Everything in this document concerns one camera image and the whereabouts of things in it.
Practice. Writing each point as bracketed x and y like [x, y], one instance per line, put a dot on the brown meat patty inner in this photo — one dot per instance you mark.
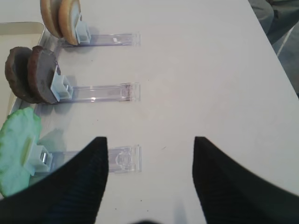
[16, 73]

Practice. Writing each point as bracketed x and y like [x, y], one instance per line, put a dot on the brown meat patty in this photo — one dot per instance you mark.
[41, 68]
[16, 73]

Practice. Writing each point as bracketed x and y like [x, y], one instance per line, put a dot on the clear holder rail right buns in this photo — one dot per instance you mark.
[86, 39]

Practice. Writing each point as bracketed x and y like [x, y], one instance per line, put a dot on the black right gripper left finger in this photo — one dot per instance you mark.
[70, 195]

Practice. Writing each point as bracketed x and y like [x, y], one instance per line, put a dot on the bread bun slice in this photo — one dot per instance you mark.
[68, 16]
[49, 12]

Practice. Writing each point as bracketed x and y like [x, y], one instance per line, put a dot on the green lettuce leaf standing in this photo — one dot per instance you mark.
[17, 131]

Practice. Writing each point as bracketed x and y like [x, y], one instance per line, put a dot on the brown meat patty outer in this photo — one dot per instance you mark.
[41, 68]

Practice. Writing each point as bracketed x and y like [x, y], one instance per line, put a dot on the bread bun slice inner right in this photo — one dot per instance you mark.
[49, 12]

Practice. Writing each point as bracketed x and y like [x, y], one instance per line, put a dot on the clear holder rail lettuce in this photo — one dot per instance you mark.
[121, 159]

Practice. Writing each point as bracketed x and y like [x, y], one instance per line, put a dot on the bread bun slice outer right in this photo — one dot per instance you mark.
[68, 16]

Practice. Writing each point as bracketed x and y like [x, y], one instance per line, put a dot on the clear holder rail patties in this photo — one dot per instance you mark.
[64, 92]

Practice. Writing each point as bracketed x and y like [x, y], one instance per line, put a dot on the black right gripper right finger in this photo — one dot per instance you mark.
[231, 194]

